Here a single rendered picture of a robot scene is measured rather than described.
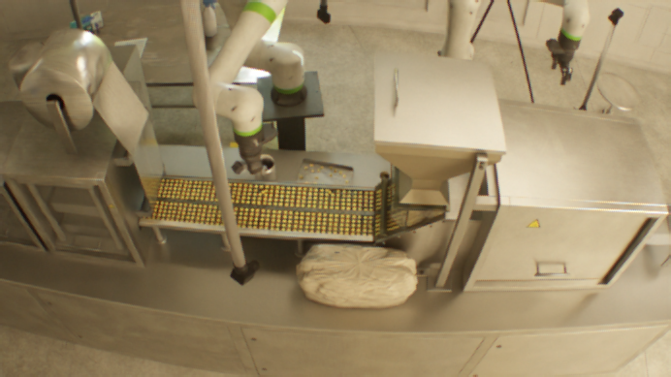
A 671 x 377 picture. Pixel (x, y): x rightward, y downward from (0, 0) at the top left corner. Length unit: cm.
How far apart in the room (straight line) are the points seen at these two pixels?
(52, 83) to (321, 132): 220
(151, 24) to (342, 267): 203
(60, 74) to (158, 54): 156
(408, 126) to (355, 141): 198
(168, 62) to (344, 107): 121
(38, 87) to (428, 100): 114
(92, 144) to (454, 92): 112
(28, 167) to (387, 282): 126
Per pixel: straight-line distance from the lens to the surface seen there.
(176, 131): 366
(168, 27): 333
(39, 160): 193
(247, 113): 170
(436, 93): 162
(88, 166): 182
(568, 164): 184
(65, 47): 172
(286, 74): 228
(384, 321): 201
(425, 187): 181
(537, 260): 203
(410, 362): 233
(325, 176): 231
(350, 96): 374
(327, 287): 190
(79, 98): 169
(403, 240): 195
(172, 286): 212
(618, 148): 199
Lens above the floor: 263
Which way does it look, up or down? 53 degrees down
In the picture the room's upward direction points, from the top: 1 degrees clockwise
